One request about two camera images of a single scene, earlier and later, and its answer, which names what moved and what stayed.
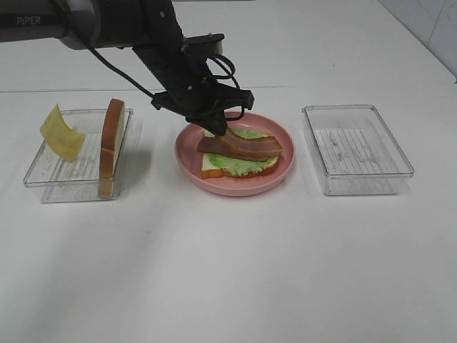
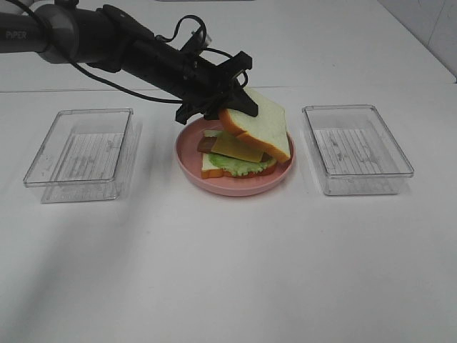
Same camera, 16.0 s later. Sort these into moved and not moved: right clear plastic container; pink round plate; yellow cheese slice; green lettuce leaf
Moved: yellow cheese slice
Not moved: pink round plate; right clear plastic container; green lettuce leaf
